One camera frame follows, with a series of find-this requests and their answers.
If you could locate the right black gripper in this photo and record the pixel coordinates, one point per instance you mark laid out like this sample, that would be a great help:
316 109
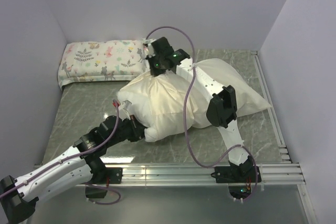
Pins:
154 71

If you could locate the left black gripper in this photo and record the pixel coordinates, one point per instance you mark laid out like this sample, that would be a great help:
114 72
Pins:
138 129

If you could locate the cream pillowcase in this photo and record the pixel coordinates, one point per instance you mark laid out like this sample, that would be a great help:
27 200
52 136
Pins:
167 92

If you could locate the white pillow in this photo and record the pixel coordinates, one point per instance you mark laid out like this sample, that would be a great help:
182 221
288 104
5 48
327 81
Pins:
144 112

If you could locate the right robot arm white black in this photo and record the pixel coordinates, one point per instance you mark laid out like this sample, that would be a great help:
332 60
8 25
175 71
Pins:
221 100

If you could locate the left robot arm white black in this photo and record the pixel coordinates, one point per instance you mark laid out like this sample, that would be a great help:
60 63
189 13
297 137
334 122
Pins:
80 163

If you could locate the animal print patterned pillow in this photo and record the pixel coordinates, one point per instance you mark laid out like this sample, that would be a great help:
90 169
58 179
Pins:
90 61

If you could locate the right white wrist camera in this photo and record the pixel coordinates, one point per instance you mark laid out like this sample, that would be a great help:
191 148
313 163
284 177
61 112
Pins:
147 47

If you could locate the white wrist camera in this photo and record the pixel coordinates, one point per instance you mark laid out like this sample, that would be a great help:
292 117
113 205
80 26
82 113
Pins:
125 109
147 47

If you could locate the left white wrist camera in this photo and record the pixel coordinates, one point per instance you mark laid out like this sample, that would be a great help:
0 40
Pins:
125 109

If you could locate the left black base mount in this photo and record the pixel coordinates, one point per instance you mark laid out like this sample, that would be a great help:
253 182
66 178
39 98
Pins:
100 185

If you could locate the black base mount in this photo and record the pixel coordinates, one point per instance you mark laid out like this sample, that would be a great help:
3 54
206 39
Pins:
100 185
242 179

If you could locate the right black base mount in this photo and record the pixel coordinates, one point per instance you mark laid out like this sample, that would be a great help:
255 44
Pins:
242 179

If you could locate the aluminium right side rail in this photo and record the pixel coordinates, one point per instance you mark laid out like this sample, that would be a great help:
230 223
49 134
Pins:
275 124

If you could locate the aluminium rail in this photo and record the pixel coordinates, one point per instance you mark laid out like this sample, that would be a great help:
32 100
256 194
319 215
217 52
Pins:
184 174
275 124

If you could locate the aluminium front rail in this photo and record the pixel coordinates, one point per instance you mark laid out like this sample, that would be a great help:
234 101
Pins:
184 174

